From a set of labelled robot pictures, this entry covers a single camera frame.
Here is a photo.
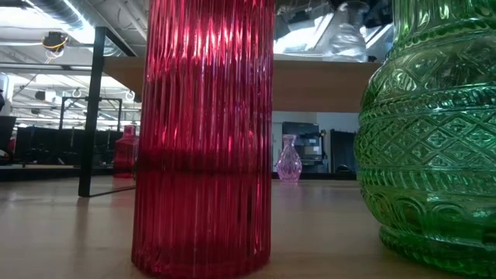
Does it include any pink diamond-cut glass vase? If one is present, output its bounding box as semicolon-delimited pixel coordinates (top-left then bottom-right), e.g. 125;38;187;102
275;134;303;183

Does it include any red ribbed cylinder glass vase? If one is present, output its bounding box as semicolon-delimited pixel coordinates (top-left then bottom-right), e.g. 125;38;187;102
130;0;276;279

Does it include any red long-necked glass vase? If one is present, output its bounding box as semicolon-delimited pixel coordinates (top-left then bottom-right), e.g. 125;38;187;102
112;124;140;179

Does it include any wooden shelf with black legs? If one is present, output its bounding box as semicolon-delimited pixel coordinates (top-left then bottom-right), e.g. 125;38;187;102
77;26;383;198

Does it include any black appliance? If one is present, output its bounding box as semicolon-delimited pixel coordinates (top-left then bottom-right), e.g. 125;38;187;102
281;121;329;174

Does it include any black cabinet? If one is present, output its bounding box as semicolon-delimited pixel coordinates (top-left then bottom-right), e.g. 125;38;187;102
329;129;357;174

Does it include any large clear glass vase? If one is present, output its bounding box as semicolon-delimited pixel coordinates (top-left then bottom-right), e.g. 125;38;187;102
325;0;369;63

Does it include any large green patterned glass vase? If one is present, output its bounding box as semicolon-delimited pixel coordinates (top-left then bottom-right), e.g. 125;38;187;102
353;0;496;278

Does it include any black office desk row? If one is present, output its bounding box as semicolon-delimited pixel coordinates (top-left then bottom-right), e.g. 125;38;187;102
14;126;129;167

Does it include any black chair back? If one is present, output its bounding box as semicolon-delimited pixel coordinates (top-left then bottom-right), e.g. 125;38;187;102
0;115;17;154

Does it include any black metal frame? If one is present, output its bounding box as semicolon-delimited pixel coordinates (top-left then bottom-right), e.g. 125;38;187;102
57;96;123;131

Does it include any black aluminium table frame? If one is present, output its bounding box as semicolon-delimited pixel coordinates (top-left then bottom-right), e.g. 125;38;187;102
0;164;357;181

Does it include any black camera with yellow cable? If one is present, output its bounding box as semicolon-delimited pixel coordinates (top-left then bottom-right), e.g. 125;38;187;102
41;31;70;54

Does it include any silver ventilation duct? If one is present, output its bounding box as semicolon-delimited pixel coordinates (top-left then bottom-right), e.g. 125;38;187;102
33;0;125;57

